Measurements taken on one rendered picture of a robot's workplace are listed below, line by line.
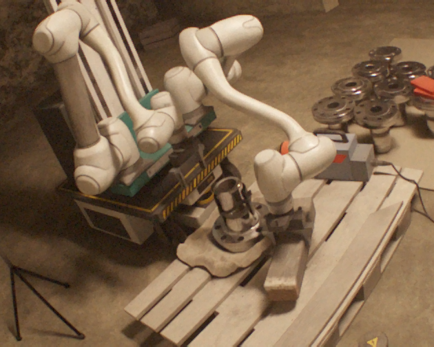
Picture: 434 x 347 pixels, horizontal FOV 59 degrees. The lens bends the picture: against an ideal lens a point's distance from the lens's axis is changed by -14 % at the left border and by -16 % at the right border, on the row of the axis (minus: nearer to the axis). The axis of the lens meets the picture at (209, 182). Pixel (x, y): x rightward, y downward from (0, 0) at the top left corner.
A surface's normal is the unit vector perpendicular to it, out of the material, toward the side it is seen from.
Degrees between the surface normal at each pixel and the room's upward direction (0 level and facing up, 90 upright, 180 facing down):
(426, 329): 0
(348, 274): 0
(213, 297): 0
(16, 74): 90
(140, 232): 90
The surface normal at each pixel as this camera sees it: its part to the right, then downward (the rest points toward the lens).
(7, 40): 0.69, 0.17
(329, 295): -0.33, -0.79
